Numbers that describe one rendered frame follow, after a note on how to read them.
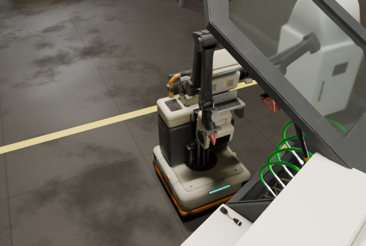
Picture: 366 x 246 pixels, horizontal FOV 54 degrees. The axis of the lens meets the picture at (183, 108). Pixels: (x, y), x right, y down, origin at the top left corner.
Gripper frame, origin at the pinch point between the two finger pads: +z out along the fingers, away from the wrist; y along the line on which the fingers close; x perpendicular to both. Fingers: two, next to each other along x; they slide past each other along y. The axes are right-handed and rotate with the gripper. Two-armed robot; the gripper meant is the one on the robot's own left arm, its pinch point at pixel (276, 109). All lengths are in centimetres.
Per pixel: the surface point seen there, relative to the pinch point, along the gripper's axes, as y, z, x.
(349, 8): 189, -77, 36
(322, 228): -60, 37, -50
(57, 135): -24, -44, 255
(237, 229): -33, 48, 15
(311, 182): -49, 27, -43
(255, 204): -28.0, 38.2, 4.2
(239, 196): -16.8, 36.6, 24.9
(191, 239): -52, 45, 24
